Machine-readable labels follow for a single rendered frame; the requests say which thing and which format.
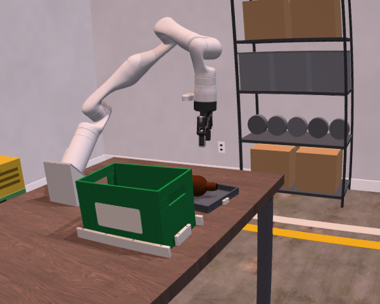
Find brown bottle with green label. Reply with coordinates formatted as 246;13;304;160
193;175;218;196

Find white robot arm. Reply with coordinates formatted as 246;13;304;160
61;17;222;173

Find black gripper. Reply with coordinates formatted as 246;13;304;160
194;101;217;148

